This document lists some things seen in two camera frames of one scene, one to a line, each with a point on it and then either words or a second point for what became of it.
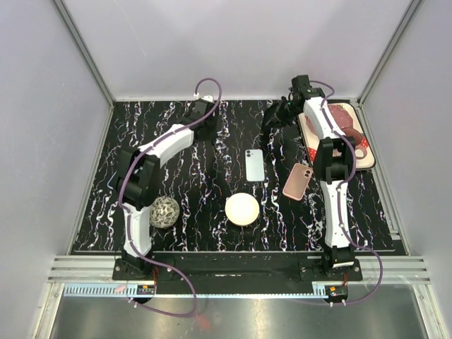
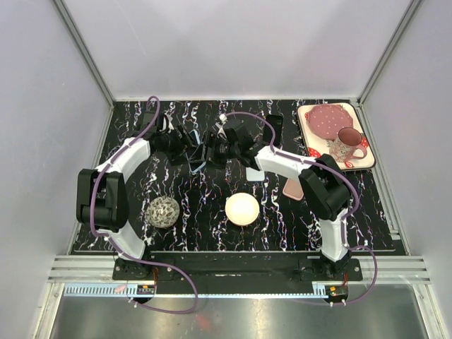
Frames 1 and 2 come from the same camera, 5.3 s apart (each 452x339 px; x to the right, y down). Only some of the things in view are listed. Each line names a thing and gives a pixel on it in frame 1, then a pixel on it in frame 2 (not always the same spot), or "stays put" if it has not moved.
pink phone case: [297, 181] stays put
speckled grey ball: [164, 212] stays put
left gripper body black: [212, 130] -> [173, 145]
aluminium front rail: [100, 270] stays put
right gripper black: [277, 115] -> [212, 143]
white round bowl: [241, 209] stays put
